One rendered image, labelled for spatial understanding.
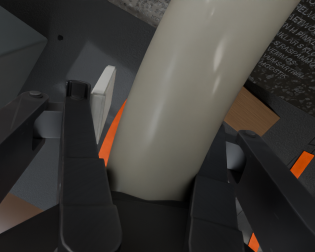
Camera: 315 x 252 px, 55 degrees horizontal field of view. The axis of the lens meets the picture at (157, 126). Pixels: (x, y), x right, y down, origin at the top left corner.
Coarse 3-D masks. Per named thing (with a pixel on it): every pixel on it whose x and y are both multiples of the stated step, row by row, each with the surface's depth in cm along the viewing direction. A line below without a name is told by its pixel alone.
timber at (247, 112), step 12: (240, 96) 92; (252, 96) 92; (240, 108) 94; (252, 108) 94; (264, 108) 94; (228, 120) 96; (240, 120) 95; (252, 120) 95; (264, 120) 95; (276, 120) 95; (264, 132) 97
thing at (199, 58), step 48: (192, 0) 7; (240, 0) 7; (288, 0) 7; (192, 48) 7; (240, 48) 7; (144, 96) 8; (192, 96) 8; (144, 144) 8; (192, 144) 8; (144, 192) 9
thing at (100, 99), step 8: (104, 72) 19; (112, 72) 20; (104, 80) 18; (112, 80) 20; (96, 88) 16; (104, 88) 16; (112, 88) 21; (96, 96) 15; (104, 96) 16; (96, 104) 16; (104, 104) 16; (96, 112) 16; (104, 112) 17; (96, 120) 16; (104, 120) 19; (96, 128) 16; (96, 136) 16
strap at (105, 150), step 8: (120, 112) 108; (112, 128) 111; (112, 136) 112; (104, 144) 114; (104, 152) 115; (304, 152) 112; (104, 160) 116; (296, 160) 113; (304, 160) 113; (296, 168) 114; (304, 168) 114; (296, 176) 116; (256, 240) 128; (256, 248) 130
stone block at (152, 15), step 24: (120, 0) 40; (144, 0) 38; (168, 0) 37; (312, 0) 29; (288, 24) 33; (312, 24) 32; (288, 48) 36; (312, 48) 34; (264, 72) 40; (288, 72) 39; (312, 72) 37; (288, 96) 43; (312, 96) 41
